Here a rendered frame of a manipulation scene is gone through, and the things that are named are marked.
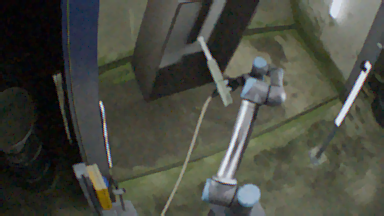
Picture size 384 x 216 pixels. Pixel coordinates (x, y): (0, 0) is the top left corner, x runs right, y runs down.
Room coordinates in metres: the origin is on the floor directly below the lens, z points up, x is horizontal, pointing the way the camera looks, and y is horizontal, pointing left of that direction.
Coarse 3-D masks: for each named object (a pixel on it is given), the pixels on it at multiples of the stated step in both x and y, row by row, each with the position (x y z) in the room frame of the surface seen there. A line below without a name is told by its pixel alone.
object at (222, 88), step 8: (200, 40) 1.99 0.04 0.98; (208, 56) 1.89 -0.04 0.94; (208, 64) 1.85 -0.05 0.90; (216, 64) 1.85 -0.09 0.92; (216, 72) 1.80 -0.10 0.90; (216, 80) 1.75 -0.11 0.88; (216, 88) 1.75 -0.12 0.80; (224, 88) 1.72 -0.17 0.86; (224, 96) 1.67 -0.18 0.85; (224, 104) 1.64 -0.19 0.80
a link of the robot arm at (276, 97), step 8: (272, 72) 1.84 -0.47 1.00; (280, 72) 1.90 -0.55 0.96; (272, 80) 1.67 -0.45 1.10; (280, 80) 1.69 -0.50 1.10; (272, 88) 1.45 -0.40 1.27; (280, 88) 1.49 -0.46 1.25; (272, 96) 1.41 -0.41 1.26; (280, 96) 1.44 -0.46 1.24; (272, 104) 1.39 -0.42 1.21; (280, 104) 1.43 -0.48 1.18
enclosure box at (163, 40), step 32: (160, 0) 1.77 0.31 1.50; (192, 0) 1.63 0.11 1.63; (224, 0) 2.26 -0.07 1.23; (256, 0) 1.99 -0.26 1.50; (160, 32) 1.70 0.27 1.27; (192, 32) 2.29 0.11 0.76; (224, 32) 2.19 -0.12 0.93; (160, 64) 2.12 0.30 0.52; (192, 64) 2.20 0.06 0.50; (224, 64) 2.12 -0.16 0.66; (160, 96) 1.86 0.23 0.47
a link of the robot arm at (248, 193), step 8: (248, 184) 1.04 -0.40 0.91; (240, 192) 0.97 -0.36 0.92; (248, 192) 0.98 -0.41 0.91; (256, 192) 0.99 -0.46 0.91; (232, 200) 0.93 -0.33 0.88; (240, 200) 0.92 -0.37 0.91; (248, 200) 0.92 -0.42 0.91; (256, 200) 0.93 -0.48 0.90; (232, 208) 0.90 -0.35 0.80; (240, 208) 0.90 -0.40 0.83; (248, 208) 0.90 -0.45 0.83
